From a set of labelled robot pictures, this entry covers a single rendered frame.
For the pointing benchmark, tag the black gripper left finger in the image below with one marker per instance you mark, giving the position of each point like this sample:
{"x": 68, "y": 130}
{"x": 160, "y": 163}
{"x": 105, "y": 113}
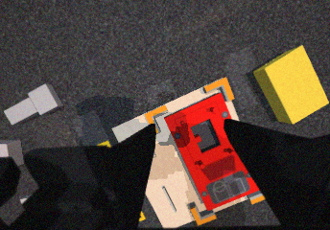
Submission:
{"x": 122, "y": 169}

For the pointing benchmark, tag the yellow rectangular block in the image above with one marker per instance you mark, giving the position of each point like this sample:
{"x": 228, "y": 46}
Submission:
{"x": 291, "y": 86}

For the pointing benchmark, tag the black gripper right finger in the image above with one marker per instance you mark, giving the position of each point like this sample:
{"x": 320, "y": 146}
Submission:
{"x": 291, "y": 172}

